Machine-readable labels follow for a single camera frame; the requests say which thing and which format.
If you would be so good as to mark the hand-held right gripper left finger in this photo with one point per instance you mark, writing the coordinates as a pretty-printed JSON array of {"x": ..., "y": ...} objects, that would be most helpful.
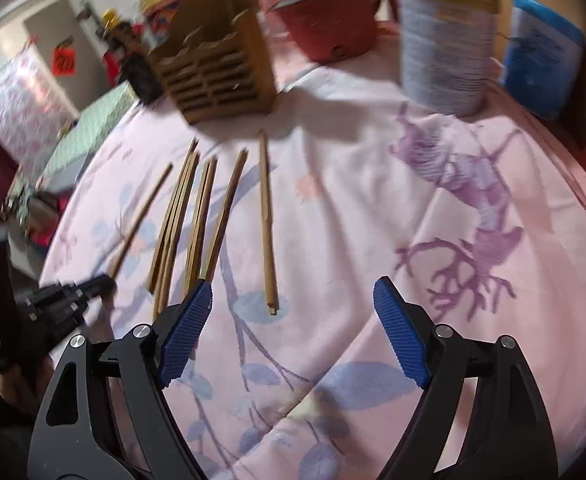
[{"x": 185, "y": 335}]

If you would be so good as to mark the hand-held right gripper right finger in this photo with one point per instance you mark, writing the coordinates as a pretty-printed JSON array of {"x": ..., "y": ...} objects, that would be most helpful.
[{"x": 400, "y": 330}]

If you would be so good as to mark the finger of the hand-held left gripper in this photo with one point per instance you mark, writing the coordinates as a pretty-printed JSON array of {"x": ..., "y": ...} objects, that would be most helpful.
[
  {"x": 90, "y": 287},
  {"x": 63, "y": 317}
]

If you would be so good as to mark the single bamboo chopstick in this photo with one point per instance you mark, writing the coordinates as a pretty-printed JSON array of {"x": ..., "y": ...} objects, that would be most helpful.
[{"x": 140, "y": 220}]

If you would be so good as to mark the row of bamboo chopsticks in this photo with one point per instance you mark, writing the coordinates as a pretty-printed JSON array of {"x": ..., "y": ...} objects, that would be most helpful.
[{"x": 213, "y": 220}]

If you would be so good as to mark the wooden slatted utensil holder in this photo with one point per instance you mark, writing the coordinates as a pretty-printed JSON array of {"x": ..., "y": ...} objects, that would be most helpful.
[{"x": 218, "y": 60}]

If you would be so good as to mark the pink printed tablecloth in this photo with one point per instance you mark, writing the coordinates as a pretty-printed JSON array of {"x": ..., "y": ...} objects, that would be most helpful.
[{"x": 373, "y": 210}]

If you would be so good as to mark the green patterned box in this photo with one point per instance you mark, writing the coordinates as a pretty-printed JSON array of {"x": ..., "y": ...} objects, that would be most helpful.
[{"x": 93, "y": 130}]

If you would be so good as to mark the floral curtain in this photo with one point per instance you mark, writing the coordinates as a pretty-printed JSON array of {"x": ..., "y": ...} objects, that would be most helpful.
[{"x": 23, "y": 105}]

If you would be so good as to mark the dark sauce bottle yellow cap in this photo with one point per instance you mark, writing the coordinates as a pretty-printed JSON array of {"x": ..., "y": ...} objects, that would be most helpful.
[{"x": 133, "y": 67}]

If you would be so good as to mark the tin can with gold lid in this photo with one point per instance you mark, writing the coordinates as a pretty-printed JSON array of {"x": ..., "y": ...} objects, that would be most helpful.
[{"x": 448, "y": 45}]

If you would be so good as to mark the blue packet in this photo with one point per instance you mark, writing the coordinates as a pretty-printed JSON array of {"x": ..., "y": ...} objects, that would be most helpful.
[{"x": 543, "y": 55}]

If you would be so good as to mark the red cooking pot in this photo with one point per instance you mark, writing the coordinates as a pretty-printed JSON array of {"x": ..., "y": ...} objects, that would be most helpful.
[{"x": 338, "y": 25}]

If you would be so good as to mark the red wall decoration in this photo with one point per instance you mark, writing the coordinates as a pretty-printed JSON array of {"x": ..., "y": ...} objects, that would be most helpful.
[{"x": 63, "y": 62}]

